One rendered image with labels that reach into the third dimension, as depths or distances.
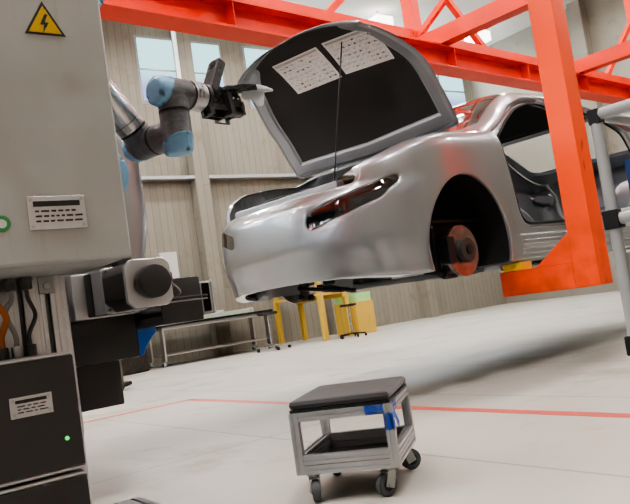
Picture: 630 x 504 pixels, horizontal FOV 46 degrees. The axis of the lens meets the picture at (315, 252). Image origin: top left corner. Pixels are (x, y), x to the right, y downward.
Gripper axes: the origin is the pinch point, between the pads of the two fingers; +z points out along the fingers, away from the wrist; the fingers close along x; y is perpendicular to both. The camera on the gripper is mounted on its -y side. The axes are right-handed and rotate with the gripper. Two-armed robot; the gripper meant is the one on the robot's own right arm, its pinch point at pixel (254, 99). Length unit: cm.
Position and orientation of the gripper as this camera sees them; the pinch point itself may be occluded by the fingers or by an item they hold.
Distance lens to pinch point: 211.7
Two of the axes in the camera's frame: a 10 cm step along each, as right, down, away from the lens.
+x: 7.3, -2.9, -6.2
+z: 6.4, -0.4, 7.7
